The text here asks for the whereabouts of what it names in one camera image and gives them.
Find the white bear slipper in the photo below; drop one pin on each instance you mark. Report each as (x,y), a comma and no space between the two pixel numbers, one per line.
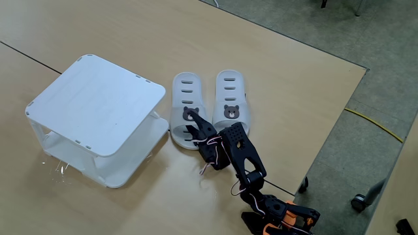
(187,96)
(230,94)

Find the white plastic shelf box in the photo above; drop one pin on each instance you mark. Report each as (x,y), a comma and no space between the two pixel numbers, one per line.
(98,104)

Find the black table caster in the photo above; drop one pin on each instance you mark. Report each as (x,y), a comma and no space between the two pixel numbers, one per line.
(303,185)

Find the clear tape piece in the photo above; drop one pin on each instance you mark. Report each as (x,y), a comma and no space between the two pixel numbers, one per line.
(62,168)

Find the grey leg with caster wheel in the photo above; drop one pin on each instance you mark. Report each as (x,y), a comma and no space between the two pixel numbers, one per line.
(359,203)

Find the small black furniture foot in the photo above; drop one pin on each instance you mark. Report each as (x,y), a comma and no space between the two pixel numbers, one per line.
(323,3)

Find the grey metal furniture leg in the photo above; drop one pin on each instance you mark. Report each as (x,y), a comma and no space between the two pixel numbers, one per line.
(360,8)

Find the black object on floor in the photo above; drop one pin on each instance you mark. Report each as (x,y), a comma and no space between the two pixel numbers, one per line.
(405,226)

